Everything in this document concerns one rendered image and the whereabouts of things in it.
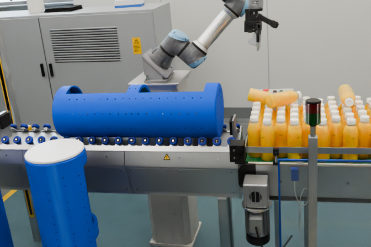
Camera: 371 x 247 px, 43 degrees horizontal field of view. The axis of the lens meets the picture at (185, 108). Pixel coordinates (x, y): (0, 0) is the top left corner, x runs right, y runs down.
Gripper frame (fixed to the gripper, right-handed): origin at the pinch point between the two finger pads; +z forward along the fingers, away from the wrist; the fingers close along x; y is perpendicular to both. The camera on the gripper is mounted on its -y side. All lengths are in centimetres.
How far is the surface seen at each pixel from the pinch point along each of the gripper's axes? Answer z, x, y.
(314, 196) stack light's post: 57, 45, -30
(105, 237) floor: 142, -30, 109
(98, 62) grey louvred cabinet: 38, -138, 157
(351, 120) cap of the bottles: 27, 25, -45
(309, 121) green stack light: 22, 47, -26
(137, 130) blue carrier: 39, 25, 59
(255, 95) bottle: 24.6, -0.3, 1.5
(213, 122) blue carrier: 32.7, 24.3, 18.5
